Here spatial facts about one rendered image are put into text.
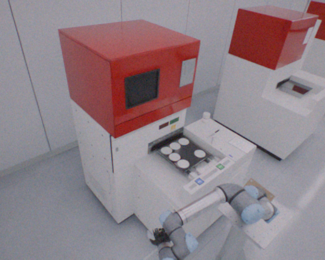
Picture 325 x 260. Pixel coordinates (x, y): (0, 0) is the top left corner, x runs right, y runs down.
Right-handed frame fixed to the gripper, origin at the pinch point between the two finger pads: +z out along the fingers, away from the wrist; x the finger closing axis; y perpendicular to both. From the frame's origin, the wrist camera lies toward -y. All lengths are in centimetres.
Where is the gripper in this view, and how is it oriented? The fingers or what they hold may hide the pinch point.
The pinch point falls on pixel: (160, 229)
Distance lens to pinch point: 148.1
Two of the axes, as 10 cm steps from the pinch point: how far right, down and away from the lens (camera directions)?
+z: -1.6, -1.6, 9.7
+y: -2.9, -9.4, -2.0
